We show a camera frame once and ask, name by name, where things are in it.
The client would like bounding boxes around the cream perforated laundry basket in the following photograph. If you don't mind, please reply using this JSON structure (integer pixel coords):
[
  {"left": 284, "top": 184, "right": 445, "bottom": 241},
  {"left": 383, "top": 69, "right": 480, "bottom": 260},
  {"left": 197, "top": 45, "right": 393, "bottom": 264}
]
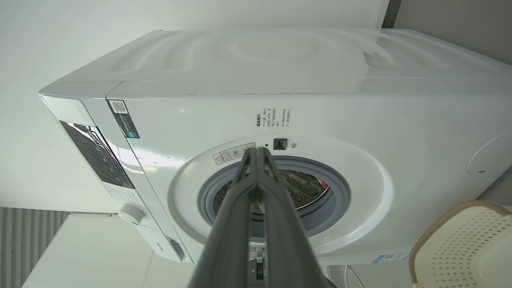
[{"left": 408, "top": 200, "right": 512, "bottom": 288}]

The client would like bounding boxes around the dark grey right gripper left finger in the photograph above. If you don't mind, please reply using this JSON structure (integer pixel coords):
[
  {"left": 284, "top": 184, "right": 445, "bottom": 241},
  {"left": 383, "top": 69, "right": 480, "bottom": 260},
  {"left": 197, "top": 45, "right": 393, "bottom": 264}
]
[{"left": 188, "top": 148, "right": 260, "bottom": 288}]

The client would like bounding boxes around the white round control knob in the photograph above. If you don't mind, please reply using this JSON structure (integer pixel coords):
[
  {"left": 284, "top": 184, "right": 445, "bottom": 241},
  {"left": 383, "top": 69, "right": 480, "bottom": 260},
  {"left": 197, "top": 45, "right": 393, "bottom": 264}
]
[{"left": 117, "top": 204, "right": 146, "bottom": 225}]

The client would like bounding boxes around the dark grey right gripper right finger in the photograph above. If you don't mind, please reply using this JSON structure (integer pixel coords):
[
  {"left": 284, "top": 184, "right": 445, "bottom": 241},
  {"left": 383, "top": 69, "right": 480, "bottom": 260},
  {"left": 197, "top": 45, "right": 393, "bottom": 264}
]
[{"left": 258, "top": 147, "right": 333, "bottom": 288}]

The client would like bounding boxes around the white front-load washing machine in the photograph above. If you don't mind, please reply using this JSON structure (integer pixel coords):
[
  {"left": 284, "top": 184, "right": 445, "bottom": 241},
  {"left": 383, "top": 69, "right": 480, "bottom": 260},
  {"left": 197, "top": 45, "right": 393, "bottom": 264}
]
[{"left": 38, "top": 28, "right": 512, "bottom": 266}]

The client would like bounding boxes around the white warning label sticker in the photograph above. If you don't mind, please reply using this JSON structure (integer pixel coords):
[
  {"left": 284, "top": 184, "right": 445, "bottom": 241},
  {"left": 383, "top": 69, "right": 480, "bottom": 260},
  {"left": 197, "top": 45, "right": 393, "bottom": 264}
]
[{"left": 212, "top": 142, "right": 256, "bottom": 166}]

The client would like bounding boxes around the QR code sticker label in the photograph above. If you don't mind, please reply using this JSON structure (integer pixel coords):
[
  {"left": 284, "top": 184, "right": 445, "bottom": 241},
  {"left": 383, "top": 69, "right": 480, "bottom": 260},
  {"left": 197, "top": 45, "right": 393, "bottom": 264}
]
[{"left": 108, "top": 100, "right": 140, "bottom": 139}]

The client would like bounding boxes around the black glossy display panel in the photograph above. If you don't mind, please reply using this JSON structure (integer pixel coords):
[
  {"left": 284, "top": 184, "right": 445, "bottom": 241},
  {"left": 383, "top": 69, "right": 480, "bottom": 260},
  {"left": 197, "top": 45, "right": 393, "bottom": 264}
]
[{"left": 59, "top": 121, "right": 135, "bottom": 189}]

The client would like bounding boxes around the grey slatted panel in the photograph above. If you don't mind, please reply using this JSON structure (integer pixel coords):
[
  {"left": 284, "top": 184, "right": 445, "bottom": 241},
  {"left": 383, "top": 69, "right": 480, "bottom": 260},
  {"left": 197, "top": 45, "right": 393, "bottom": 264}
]
[{"left": 0, "top": 207, "right": 69, "bottom": 288}]

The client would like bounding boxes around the thin white cable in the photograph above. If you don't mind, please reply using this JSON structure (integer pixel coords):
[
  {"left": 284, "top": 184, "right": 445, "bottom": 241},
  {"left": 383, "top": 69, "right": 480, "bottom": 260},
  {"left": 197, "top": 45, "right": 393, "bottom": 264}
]
[{"left": 343, "top": 265, "right": 365, "bottom": 288}]

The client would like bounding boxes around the blue white energy sticker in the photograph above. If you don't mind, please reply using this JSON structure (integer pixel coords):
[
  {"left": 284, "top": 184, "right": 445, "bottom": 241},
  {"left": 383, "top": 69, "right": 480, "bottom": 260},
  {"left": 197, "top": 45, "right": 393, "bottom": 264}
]
[{"left": 372, "top": 253, "right": 410, "bottom": 264}]

